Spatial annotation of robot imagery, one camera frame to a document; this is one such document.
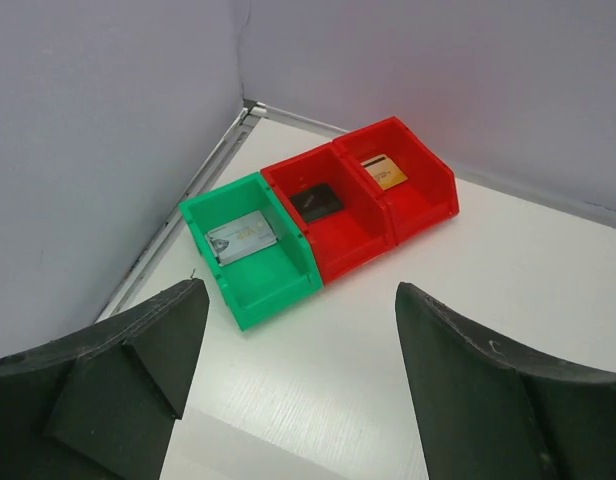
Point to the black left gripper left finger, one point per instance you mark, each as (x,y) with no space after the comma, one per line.
(101,403)

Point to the gold credit card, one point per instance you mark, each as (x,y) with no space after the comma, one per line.
(384,171)

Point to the red plastic bin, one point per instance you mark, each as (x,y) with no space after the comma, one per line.
(343,241)
(429,196)

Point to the middle red plastic bin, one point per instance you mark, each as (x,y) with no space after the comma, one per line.
(343,241)

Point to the silver VIP card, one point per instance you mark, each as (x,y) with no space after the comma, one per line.
(240,238)

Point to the green plastic bin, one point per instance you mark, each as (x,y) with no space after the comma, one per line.
(261,285)

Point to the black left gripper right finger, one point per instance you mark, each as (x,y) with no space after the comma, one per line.
(489,407)

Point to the black card in bin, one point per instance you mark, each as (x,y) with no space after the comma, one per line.
(316,202)

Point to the right red plastic bin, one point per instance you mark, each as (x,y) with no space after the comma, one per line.
(429,196)

